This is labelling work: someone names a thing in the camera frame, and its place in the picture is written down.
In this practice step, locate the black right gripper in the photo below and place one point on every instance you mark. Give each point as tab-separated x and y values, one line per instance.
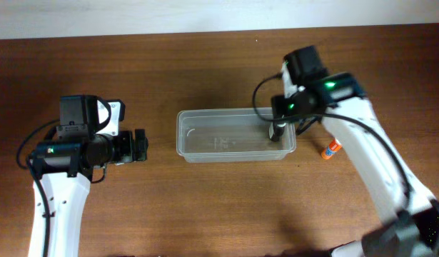
277	129

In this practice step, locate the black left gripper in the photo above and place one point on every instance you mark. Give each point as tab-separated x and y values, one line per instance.
139	144

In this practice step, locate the dark bottle white cap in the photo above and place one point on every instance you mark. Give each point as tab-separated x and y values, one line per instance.
276	130

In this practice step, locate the orange glue stick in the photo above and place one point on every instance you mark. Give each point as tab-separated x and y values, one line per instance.
334	147

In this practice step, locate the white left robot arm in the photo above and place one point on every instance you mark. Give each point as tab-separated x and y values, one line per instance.
63	172

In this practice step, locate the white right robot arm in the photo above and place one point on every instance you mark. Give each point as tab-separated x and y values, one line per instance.
408	210

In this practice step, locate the clear plastic container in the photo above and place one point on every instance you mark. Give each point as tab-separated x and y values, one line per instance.
229	135

